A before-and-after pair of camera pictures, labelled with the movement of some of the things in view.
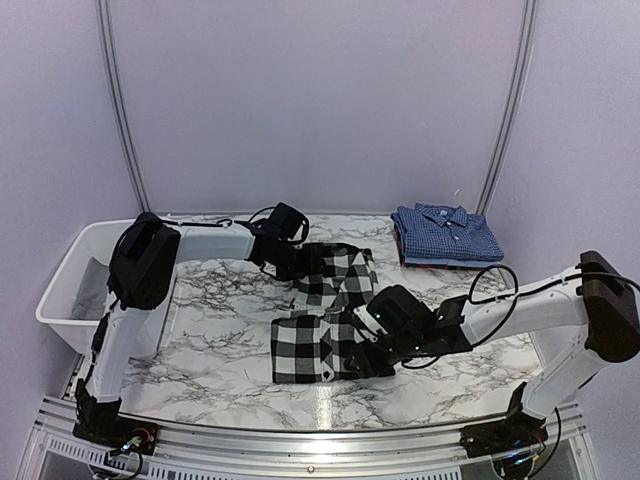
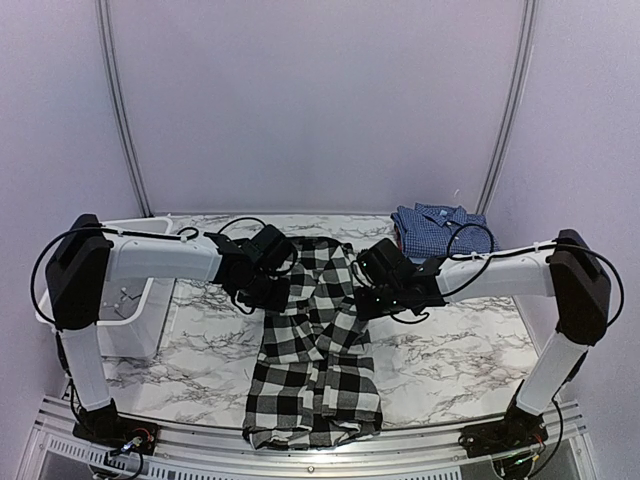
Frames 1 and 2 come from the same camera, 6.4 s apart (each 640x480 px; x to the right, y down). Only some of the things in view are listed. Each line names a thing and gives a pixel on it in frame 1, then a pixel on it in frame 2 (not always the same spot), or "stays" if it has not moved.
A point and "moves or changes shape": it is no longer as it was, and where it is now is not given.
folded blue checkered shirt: x=446 y=235 stays
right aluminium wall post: x=523 y=65 stays
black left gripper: x=310 y=264 to x=278 y=301
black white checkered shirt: x=308 y=345 moves or changes shape
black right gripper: x=369 y=364 to x=366 y=311
